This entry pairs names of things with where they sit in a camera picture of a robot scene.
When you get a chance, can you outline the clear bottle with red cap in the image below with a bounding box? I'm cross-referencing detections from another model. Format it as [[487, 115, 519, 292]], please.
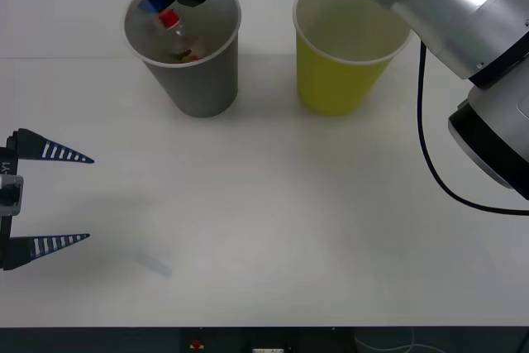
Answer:
[[154, 8, 214, 64]]

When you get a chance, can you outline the grey plastic waste bin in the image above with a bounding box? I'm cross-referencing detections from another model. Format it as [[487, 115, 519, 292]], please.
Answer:
[[122, 0, 242, 119]]

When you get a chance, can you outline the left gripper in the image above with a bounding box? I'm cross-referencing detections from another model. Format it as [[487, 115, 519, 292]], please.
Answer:
[[0, 127, 95, 272]]

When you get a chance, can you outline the white cable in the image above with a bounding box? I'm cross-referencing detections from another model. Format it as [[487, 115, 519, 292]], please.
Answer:
[[354, 327, 451, 353]]

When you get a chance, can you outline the yellow-green plastic waste bin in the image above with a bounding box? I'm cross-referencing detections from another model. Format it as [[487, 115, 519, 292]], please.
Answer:
[[291, 0, 414, 117]]

